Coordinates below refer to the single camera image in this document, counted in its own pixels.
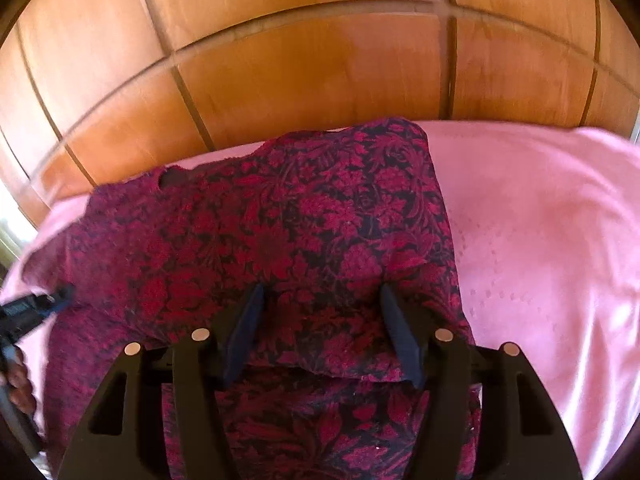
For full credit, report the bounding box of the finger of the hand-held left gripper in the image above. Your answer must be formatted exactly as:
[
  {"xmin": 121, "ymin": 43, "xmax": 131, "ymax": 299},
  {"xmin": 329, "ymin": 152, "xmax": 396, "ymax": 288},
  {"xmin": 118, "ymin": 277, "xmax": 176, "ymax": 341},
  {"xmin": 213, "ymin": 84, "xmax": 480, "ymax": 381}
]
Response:
[{"xmin": 35, "ymin": 284, "xmax": 76, "ymax": 318}]

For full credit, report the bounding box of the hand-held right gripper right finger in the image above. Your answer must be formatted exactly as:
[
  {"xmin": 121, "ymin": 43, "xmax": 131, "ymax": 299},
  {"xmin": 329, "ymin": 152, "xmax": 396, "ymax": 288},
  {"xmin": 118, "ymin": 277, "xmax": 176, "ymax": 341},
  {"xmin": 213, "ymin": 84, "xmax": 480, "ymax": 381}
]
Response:
[{"xmin": 380, "ymin": 284, "xmax": 583, "ymax": 480}]

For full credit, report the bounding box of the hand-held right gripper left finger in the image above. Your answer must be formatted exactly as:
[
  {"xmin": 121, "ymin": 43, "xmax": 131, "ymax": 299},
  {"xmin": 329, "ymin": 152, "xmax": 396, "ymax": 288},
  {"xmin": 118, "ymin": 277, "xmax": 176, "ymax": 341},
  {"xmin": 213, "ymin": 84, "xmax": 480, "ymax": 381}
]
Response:
[{"xmin": 57, "ymin": 284, "xmax": 265, "ymax": 480}]

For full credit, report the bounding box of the red floral knit garment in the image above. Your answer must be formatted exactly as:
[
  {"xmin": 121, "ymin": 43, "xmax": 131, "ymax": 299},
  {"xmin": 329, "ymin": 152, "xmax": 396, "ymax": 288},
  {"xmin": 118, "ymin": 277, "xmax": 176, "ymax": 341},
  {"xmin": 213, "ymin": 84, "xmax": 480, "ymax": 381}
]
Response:
[{"xmin": 22, "ymin": 117, "xmax": 483, "ymax": 480}]

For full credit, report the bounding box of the person's left hand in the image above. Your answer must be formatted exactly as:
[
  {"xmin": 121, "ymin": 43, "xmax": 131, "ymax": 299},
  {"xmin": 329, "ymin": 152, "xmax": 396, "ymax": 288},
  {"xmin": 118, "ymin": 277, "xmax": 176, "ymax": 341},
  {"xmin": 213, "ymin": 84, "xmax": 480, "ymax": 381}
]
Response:
[{"xmin": 6, "ymin": 347, "xmax": 39, "ymax": 414}]

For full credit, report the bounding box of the pink bedsheet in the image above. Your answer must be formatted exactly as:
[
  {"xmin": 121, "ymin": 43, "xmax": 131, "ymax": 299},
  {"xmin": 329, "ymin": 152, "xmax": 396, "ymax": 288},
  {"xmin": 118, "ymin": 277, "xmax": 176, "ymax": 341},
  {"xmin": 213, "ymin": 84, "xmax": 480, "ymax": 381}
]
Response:
[{"xmin": 0, "ymin": 120, "xmax": 640, "ymax": 480}]

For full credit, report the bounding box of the wooden panelled headboard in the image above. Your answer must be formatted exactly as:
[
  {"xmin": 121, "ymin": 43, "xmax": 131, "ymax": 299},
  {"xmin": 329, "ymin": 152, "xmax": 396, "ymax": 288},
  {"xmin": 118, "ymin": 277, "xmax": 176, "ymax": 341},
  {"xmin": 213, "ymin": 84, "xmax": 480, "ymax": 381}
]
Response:
[{"xmin": 0, "ymin": 0, "xmax": 640, "ymax": 231}]

